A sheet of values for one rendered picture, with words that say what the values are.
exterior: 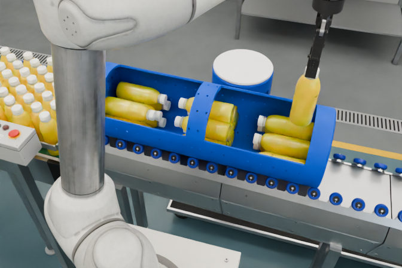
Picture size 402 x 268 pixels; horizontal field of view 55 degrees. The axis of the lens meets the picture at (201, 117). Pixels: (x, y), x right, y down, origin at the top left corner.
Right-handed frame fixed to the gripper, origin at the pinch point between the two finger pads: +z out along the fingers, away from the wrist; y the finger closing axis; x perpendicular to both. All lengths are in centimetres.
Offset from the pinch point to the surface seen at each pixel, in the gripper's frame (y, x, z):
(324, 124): 1.6, -8.0, 23.1
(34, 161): -17, 98, 59
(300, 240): 26, -17, 131
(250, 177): -6, 12, 49
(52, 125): -11, 88, 41
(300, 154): 1.7, -3.3, 39.1
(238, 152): -8.6, 16.7, 33.9
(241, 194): -7, 14, 58
